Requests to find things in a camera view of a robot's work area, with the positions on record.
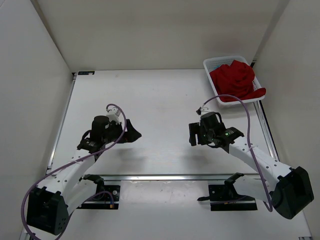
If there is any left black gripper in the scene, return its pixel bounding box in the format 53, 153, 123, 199
102, 119, 141, 145

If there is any red t-shirt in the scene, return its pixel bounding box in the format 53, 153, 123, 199
209, 60, 266, 103

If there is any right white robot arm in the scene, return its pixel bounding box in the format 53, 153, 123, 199
189, 107, 314, 220

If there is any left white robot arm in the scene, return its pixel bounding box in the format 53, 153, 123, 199
26, 115, 142, 236

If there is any white plastic basket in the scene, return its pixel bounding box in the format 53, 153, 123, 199
203, 55, 265, 108

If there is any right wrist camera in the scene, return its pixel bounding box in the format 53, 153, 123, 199
196, 106, 211, 116

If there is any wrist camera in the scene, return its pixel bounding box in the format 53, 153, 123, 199
106, 106, 121, 125
196, 106, 211, 116

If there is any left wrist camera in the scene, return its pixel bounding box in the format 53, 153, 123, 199
106, 106, 121, 125

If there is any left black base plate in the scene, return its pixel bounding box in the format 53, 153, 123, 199
78, 181, 121, 210

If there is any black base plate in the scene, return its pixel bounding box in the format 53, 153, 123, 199
197, 184, 258, 212
78, 181, 121, 210

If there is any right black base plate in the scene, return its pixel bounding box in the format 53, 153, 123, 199
197, 184, 258, 212

